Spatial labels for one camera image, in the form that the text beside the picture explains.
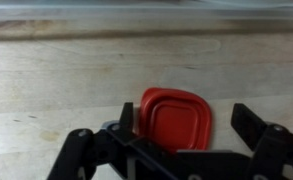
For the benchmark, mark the red square lid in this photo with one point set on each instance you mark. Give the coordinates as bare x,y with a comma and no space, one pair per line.
179,120

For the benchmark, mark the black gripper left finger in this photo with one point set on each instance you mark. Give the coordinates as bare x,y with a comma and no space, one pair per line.
76,150

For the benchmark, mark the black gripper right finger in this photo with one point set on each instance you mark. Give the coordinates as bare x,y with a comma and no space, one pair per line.
276,150

